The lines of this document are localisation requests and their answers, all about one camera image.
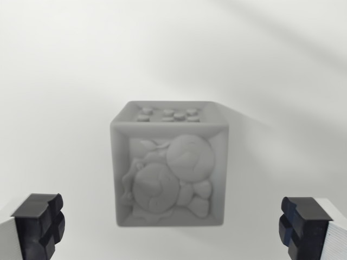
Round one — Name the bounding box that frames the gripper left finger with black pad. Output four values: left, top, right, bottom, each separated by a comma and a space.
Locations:
0, 193, 66, 260

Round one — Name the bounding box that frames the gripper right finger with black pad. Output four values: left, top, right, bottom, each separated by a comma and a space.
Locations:
278, 197, 347, 260

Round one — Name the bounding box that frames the grey embossed rubber cube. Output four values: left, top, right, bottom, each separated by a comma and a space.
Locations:
110, 100, 230, 227

